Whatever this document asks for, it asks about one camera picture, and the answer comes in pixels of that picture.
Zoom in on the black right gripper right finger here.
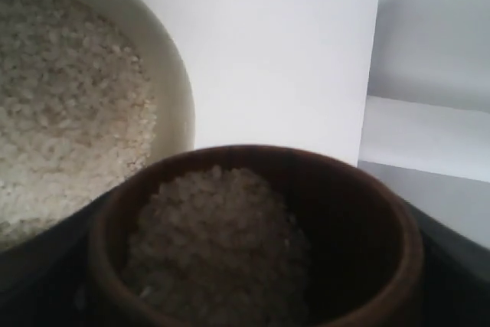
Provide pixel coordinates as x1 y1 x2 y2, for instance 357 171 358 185
408 204 489 327

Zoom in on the rice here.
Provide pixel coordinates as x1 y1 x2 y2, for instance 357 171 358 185
122 166 310 326
1 0 156 249

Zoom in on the white backdrop curtain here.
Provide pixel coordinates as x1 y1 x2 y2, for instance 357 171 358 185
359 0 489 181

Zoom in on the rice in cream bowl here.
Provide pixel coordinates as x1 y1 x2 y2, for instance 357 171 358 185
1 0 156 249

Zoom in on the cream ceramic bowl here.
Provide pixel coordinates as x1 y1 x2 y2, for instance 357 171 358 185
0 0 197 253

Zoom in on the brown wooden cup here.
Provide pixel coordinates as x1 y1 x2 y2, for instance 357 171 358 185
87 145 424 326

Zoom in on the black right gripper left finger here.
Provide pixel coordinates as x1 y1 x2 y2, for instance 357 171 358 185
1 191 112 326

